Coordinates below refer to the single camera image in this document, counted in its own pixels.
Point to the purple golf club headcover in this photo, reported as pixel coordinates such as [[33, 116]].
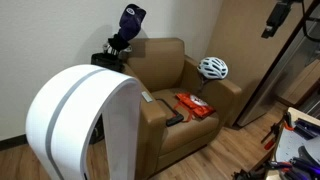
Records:
[[130, 21]]

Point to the white bicycle helmet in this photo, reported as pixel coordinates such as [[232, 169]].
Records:
[[213, 67]]

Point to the black bicycle U-lock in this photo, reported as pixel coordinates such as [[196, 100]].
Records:
[[172, 115]]

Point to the black clamp with orange grip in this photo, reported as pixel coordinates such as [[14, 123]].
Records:
[[263, 168]]

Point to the white bladeless tower fan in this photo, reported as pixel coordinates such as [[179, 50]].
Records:
[[76, 123]]

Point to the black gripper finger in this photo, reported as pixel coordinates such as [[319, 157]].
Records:
[[267, 32]]

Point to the grey remote control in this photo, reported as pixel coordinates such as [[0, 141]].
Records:
[[146, 96]]

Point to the orange snack bag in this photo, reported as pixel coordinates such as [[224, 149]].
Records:
[[195, 104]]

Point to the black purple-lit controller box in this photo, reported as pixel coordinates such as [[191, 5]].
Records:
[[308, 128]]

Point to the black golf club headcover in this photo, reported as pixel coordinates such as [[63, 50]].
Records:
[[117, 41]]

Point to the brown leather armchair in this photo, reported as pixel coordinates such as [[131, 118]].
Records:
[[173, 100]]

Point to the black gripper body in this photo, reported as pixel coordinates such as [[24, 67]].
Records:
[[278, 15]]

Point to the white robot mounting table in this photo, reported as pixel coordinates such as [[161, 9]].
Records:
[[293, 143]]

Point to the silver golf club heads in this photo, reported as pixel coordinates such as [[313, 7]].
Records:
[[111, 49]]

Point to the brown wooden door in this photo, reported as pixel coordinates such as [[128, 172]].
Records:
[[246, 60]]

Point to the black golf bag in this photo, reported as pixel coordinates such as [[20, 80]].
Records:
[[106, 61]]

